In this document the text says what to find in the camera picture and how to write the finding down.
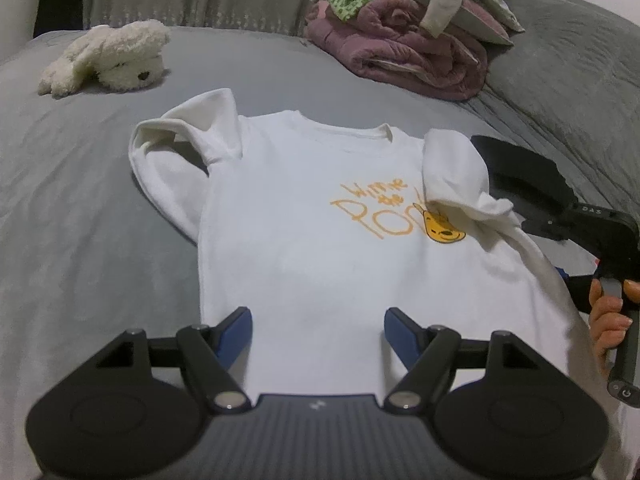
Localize person's right hand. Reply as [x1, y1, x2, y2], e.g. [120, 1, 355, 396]
[589, 280, 640, 356]

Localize white patterned pillow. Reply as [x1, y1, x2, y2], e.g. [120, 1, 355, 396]
[462, 0, 526, 33]

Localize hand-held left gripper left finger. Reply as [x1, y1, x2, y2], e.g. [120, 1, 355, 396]
[95, 306, 253, 415]

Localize grey quilted blanket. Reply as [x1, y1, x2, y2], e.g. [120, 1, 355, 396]
[470, 0, 640, 221]

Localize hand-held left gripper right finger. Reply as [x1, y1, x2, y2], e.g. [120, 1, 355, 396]
[383, 307, 546, 415]

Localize white plush dog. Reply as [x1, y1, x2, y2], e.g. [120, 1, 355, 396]
[38, 20, 172, 98]

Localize white printed sweatshirt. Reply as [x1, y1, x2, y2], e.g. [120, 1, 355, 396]
[129, 88, 640, 480]

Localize pink rolled quilt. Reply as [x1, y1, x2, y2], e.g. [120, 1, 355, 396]
[305, 0, 488, 102]

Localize black folded garment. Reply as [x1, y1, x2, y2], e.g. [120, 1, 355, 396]
[470, 135, 576, 222]

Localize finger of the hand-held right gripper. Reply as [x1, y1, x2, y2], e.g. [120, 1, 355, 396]
[520, 215, 569, 242]

